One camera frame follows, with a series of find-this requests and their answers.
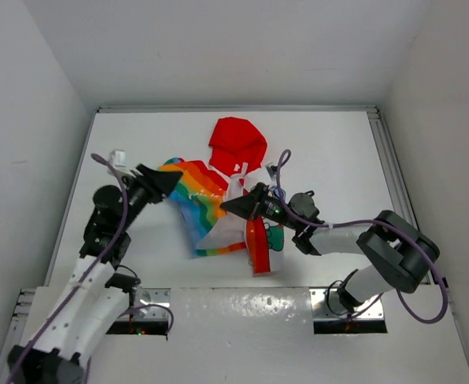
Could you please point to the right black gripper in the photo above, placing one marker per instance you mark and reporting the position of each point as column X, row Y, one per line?
column 243, row 206

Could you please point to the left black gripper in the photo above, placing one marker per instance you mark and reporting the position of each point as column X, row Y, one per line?
column 159, row 183

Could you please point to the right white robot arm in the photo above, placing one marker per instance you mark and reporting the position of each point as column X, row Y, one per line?
column 399, row 255

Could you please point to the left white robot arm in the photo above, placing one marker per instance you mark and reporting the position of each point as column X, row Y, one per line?
column 96, row 294

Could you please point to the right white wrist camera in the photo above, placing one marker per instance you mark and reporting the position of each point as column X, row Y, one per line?
column 271, row 169

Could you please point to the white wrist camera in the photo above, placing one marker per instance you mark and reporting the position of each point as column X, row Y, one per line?
column 117, row 158
column 271, row 169

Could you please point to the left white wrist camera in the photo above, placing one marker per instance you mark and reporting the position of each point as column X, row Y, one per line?
column 117, row 158

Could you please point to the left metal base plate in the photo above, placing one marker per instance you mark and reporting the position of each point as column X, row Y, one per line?
column 37, row 303

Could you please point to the metal base plate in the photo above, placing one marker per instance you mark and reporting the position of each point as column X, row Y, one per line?
column 37, row 303
column 326, row 307

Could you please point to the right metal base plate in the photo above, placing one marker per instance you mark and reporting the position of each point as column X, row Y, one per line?
column 326, row 307

